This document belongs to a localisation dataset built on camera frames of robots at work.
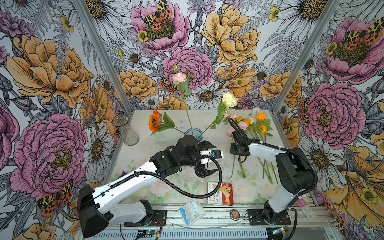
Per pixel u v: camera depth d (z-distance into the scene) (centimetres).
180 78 74
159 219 73
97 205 39
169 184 45
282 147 78
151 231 71
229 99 66
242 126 102
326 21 76
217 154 54
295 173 48
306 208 76
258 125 111
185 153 53
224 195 78
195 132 84
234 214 75
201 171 62
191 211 76
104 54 88
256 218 74
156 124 64
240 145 72
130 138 106
